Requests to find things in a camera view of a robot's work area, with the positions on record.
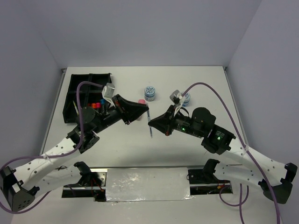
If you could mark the pink highlighter marker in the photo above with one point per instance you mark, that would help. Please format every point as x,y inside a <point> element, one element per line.
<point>98,110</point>

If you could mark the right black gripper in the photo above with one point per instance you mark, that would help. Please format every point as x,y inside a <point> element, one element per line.
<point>164,123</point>

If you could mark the blue-lidded jar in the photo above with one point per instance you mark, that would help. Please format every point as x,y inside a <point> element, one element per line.
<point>149,93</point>
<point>187,100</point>

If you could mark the blue-lidded jar left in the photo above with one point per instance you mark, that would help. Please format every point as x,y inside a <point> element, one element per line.
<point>149,93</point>

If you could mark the pink-capped clear tube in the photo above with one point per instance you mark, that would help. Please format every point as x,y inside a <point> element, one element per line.
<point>142,101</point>

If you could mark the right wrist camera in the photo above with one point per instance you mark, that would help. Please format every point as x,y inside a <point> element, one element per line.
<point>178,100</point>

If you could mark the blue-lidded jar right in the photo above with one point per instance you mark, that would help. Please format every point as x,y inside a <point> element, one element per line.
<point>187,100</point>

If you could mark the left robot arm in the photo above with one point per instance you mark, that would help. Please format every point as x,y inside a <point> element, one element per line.
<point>44,173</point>

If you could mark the black four-compartment organizer tray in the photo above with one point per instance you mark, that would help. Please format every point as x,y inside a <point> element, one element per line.
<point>88,94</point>

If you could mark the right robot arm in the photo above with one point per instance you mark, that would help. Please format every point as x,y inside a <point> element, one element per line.
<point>259,171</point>

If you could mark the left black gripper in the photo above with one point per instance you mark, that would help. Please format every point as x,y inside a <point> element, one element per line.
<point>129,110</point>

